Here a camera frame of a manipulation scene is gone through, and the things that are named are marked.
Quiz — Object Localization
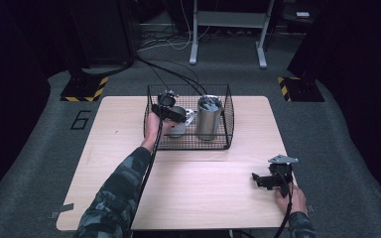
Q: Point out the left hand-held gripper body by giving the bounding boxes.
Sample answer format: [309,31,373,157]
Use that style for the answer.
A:
[157,91,181,115]

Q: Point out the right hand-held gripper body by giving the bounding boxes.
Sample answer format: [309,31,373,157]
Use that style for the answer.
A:
[267,154,300,198]

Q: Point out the silver metal mug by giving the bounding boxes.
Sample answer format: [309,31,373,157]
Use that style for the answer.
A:
[166,106,196,139]

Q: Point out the steel tumbler with lid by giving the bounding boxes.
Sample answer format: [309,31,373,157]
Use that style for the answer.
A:
[194,94,224,142]

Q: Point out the black wire mesh basket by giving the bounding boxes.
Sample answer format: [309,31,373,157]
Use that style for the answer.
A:
[143,83,235,151]

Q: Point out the person's left hand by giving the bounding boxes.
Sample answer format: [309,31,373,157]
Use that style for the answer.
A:
[140,111,180,154]

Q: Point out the person's right hand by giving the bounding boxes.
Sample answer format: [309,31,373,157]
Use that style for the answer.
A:
[274,182,309,215]

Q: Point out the black base with yellow stripes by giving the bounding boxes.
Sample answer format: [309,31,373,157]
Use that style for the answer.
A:
[60,74,110,103]
[276,75,325,103]

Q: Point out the black cabinet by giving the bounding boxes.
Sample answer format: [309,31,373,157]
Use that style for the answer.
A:
[63,0,137,68]

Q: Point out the black floor cable bundle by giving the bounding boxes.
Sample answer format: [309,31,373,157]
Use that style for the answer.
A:
[134,53,208,97]

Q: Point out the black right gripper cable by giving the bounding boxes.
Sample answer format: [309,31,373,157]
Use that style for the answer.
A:
[272,168,296,238]

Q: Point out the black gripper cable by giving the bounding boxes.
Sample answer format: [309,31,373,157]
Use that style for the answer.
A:
[272,168,296,238]
[127,105,165,238]

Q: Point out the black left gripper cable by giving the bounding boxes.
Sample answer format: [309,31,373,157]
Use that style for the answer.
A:
[127,105,165,238]

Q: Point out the white floor cable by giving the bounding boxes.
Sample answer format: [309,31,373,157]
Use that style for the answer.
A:
[137,0,214,53]

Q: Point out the white metal desk frame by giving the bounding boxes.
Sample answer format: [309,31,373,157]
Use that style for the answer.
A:
[189,0,276,69]

